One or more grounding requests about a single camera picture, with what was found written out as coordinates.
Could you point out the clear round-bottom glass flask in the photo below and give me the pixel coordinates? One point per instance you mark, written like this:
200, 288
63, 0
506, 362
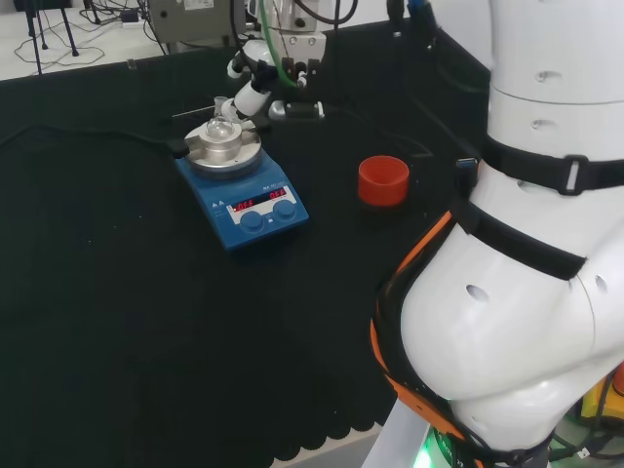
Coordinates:
218, 128

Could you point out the thin metal probe rod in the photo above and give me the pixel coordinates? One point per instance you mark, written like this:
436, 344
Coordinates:
195, 112

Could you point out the grey metal box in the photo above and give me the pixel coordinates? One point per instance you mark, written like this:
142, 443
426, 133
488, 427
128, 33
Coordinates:
195, 22

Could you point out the red plastic cup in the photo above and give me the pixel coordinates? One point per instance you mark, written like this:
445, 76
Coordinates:
382, 187

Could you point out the black tripod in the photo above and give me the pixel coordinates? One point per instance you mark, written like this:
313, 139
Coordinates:
37, 44

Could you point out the yellow stop button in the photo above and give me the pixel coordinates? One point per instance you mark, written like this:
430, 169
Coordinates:
595, 400

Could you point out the heater with blue base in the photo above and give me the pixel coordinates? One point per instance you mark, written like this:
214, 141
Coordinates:
263, 226

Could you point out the black bench cloth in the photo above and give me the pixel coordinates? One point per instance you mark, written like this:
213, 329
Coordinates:
122, 302

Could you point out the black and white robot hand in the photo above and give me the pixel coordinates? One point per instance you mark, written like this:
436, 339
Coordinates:
300, 73

